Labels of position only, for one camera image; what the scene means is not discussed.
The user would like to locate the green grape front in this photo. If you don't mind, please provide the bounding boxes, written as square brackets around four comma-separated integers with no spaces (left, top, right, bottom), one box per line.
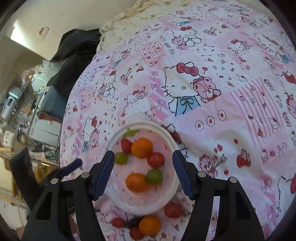
[115,152,128,165]

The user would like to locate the green grape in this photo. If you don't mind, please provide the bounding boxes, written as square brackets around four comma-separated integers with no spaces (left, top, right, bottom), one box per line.
[115,152,128,165]
[145,169,163,186]

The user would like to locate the cherry tomato with stem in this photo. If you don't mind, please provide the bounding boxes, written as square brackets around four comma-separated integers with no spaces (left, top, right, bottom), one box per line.
[110,217,126,228]

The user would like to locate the strawberry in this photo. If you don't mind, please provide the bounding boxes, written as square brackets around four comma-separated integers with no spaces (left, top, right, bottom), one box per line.
[120,138,133,155]
[129,227,145,240]

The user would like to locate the small orange mandarin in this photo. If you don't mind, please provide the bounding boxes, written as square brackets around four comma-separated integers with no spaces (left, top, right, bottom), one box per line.
[125,173,149,193]

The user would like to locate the large orange mandarin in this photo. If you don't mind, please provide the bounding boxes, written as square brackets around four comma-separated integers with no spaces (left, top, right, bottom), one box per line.
[131,138,153,158]

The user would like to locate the red cherry tomato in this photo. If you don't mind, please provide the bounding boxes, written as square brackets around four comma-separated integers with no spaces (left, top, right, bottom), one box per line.
[147,152,165,168]
[164,202,184,218]

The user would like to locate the dark grape upper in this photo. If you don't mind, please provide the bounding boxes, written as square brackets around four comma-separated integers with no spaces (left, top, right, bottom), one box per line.
[126,217,143,230]

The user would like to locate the cluttered white shelf unit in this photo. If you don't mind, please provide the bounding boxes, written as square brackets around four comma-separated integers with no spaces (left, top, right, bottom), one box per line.
[1,60,61,160]

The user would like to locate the pink strawberry-pattern plate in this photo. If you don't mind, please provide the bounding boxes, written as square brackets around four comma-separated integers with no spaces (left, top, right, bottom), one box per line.
[105,121,179,215]

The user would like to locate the black clothing pile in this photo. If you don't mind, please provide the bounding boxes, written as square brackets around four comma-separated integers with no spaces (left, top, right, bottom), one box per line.
[50,29,101,97]

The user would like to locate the Hello Kitty pink bedsheet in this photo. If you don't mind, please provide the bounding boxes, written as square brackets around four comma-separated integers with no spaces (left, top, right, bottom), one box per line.
[60,1,295,237]

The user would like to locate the cream blanket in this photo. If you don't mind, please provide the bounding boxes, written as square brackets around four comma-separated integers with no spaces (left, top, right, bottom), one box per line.
[96,1,204,53]

